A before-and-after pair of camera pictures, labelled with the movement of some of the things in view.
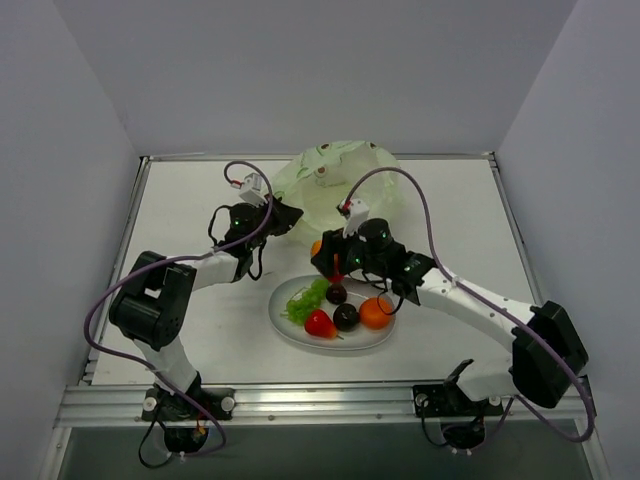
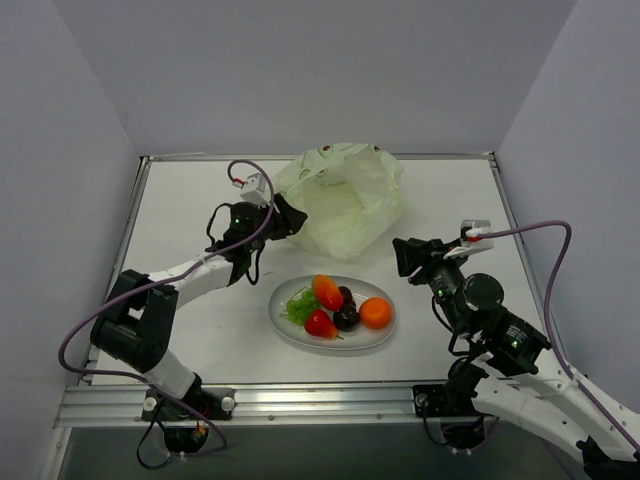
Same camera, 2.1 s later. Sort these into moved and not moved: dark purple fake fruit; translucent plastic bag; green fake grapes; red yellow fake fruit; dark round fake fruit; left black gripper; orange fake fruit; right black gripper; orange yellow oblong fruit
Moved: dark purple fake fruit; right black gripper; orange yellow oblong fruit
Not moved: red yellow fake fruit; translucent plastic bag; green fake grapes; left black gripper; dark round fake fruit; orange fake fruit
